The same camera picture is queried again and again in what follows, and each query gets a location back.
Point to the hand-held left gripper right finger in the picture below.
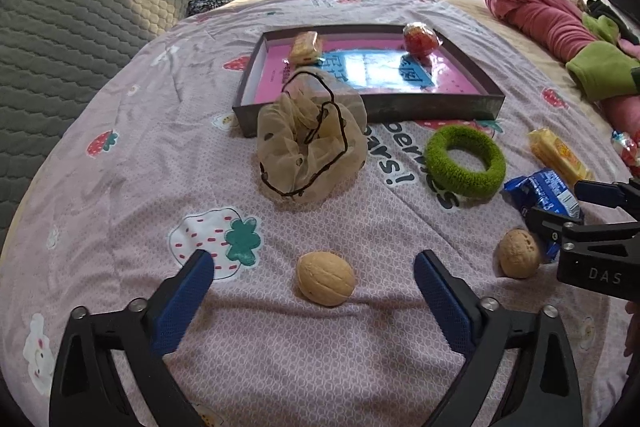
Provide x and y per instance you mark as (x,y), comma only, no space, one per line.
(442,302)

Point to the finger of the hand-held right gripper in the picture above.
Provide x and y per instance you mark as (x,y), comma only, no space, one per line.
(547,222)
(600,193)

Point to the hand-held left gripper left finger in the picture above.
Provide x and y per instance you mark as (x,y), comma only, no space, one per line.
(186,299)

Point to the blue snack packet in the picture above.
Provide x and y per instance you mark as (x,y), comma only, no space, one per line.
(542,189)

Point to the walnut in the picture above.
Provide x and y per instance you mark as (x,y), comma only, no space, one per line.
(519,253)
(325,277)

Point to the red and white candy packet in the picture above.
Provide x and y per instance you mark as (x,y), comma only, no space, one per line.
(629,149)

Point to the yellow wafer snack packet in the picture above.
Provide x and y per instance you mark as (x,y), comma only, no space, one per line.
(560,154)

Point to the green fuzzy hair scrunchie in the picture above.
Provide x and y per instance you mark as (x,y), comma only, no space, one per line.
(442,174)

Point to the green fleece cloth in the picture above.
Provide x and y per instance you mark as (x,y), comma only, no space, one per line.
(602,67)

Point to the pink strawberry print bedsheet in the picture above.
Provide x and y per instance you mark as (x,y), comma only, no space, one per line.
(175,117)

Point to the rolled pink blanket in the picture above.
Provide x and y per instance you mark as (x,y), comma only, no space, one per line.
(540,14)

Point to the pink and blue book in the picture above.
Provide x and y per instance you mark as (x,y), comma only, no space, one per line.
(380,72)

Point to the yellow cake snack packet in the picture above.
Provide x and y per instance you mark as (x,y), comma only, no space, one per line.
(306,47)

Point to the grey quilted headboard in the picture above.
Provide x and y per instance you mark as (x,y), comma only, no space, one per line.
(85,17)

